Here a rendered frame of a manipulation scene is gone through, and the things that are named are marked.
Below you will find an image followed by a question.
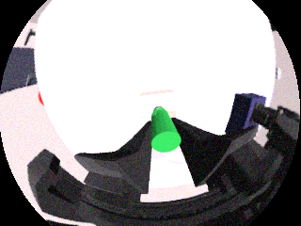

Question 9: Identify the green marker cap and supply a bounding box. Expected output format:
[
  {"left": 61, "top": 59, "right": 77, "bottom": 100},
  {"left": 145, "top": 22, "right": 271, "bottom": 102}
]
[{"left": 150, "top": 109, "right": 181, "bottom": 153}]

